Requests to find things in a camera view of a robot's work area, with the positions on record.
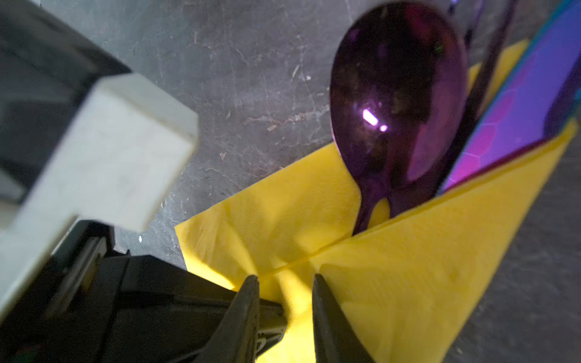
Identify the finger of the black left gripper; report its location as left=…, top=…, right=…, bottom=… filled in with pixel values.
left=256, top=301, right=287, bottom=357

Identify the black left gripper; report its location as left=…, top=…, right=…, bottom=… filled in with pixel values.
left=1, top=221, right=235, bottom=362

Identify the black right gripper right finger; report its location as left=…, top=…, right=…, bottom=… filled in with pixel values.
left=312, top=274, right=374, bottom=363

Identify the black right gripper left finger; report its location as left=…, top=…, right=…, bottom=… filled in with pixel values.
left=194, top=275, right=260, bottom=362

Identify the yellow paper napkin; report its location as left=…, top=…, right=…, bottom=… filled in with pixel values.
left=174, top=39, right=579, bottom=363

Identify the purple metal fork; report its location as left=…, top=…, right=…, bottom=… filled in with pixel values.
left=388, top=1, right=518, bottom=219

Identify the purple metal spoon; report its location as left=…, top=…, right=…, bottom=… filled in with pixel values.
left=329, top=1, right=468, bottom=233

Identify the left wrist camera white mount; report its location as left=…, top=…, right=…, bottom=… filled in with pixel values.
left=0, top=0, right=201, bottom=319

